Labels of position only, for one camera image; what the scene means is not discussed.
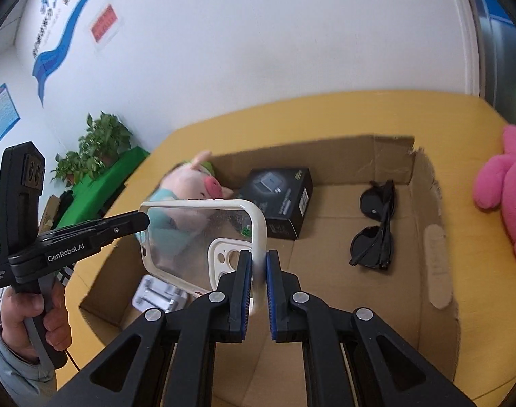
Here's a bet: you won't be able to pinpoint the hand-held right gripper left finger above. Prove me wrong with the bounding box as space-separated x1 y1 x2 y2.
42 250 254 407

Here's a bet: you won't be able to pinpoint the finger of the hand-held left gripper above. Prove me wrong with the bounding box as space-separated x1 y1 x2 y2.
38 211 151 247

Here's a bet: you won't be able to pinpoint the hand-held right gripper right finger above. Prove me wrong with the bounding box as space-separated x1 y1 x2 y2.
265 249 479 407

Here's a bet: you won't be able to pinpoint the clear phone case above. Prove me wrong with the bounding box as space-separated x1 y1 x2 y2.
139 199 268 316

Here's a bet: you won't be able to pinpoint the brown cardboard box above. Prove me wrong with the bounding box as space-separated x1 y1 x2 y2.
79 134 460 407

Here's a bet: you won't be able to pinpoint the black product box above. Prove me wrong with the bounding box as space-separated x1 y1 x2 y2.
239 167 314 240

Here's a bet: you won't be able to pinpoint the black sunglasses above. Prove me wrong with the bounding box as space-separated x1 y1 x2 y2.
349 179 398 270

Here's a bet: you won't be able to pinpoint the person's left forearm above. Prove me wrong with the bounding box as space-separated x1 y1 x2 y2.
0 311 57 403

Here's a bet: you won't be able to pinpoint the person's left hand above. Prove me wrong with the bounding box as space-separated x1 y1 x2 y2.
0 282 71 363

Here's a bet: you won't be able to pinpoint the green table cloth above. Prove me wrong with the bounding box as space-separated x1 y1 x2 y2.
50 146 151 230

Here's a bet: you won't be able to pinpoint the small potted green plant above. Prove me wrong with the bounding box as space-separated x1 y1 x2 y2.
55 150 87 186

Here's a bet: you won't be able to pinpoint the pink pig plush toy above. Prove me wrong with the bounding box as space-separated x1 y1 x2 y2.
150 150 235 272

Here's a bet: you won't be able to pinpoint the large potted green plant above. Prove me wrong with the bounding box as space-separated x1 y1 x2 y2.
78 112 134 168

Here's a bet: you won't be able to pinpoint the magenta bear plush toy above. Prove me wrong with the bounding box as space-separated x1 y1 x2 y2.
473 125 516 264

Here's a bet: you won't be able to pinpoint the blue framed wall poster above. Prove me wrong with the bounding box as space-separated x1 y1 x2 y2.
0 84 21 144

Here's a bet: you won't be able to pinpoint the blue wave wall decal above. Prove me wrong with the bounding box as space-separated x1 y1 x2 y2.
31 0 127 98

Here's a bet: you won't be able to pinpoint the red wall sign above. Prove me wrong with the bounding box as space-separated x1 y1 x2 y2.
90 3 119 44

